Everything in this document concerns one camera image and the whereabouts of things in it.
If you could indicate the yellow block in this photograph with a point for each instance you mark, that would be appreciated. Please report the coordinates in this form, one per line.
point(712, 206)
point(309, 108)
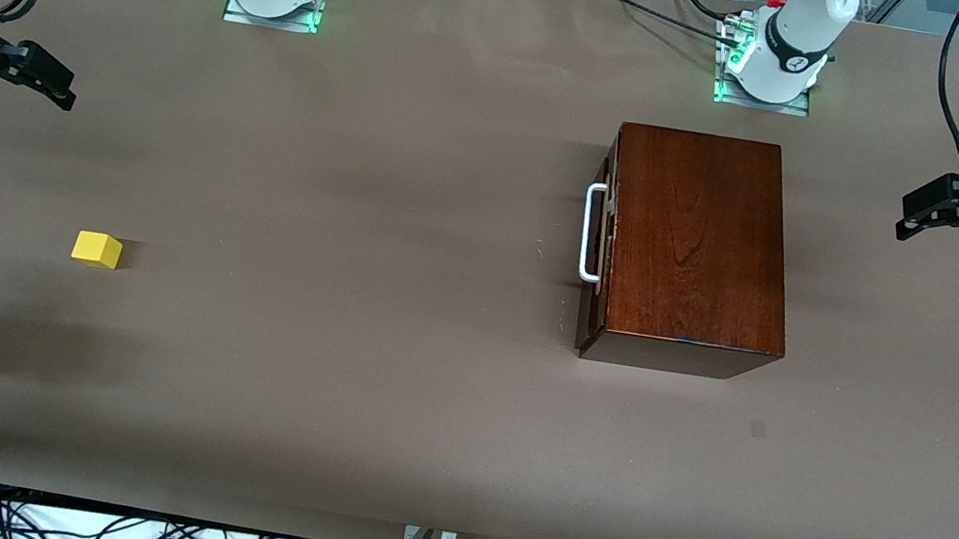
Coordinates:
point(97, 250)

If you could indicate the dark brown wooden cabinet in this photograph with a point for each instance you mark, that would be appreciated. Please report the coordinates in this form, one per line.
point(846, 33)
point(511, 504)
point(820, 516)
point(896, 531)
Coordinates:
point(702, 246)

